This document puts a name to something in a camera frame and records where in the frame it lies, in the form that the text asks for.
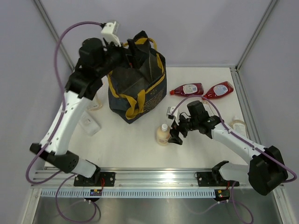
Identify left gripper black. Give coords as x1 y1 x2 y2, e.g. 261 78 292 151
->
95 37 148 78

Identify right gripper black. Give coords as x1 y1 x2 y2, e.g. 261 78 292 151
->
168 113 199 145

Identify cream lotion bottle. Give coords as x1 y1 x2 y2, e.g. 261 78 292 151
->
156 122 171 146

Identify dark canvas bag yellow handles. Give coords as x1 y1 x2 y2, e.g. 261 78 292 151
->
107 30 167 124

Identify red bottle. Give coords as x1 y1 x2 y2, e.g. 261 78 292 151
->
204 81 234 99
170 83 204 97

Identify clear yellow soap bottle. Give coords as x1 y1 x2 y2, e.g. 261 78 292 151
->
87 94 103 111

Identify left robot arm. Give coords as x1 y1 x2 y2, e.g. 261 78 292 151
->
30 38 144 186

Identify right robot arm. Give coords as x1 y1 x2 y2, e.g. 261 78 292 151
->
166 100 288 196

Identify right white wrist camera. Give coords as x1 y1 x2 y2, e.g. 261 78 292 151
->
166 106 180 124

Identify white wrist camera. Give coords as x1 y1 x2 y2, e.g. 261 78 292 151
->
166 106 180 124
101 21 121 47

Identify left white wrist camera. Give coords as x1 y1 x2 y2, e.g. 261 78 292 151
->
101 21 121 47

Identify aluminium mounting rail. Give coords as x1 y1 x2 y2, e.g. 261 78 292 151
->
29 168 285 189

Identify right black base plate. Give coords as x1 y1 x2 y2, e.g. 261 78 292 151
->
195 171 234 187

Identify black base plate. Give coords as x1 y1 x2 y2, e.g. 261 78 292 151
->
73 171 116 187
195 171 234 187

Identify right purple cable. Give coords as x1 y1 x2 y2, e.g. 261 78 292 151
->
171 95 298 224

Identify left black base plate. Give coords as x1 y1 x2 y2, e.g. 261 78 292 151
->
73 171 116 187

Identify left aluminium frame post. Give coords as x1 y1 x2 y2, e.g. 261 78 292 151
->
32 0 75 70

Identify aluminium frame post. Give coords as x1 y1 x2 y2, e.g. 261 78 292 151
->
235 0 279 71
32 0 75 70

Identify slotted cable duct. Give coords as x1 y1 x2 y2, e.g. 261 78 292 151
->
41 189 216 198

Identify right aluminium frame post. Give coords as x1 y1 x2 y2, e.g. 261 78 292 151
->
235 0 279 71

